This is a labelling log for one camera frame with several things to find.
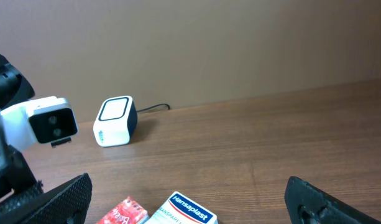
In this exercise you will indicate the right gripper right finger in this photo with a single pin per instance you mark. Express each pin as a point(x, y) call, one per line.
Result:
point(308, 204)

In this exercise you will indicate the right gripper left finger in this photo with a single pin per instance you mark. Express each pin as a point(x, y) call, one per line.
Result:
point(67, 203)

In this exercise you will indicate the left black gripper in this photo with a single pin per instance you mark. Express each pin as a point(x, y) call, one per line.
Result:
point(15, 174)

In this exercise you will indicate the small red tissue pack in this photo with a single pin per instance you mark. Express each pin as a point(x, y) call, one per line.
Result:
point(126, 212)

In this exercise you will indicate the white Hansaplast plaster box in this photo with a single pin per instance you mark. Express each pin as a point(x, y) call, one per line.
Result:
point(179, 209)

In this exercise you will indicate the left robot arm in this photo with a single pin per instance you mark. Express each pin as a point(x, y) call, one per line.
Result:
point(14, 89)

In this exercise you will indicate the white barcode scanner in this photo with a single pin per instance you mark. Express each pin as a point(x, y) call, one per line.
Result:
point(115, 122)

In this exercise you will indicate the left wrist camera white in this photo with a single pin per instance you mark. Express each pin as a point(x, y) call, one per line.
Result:
point(49, 120)

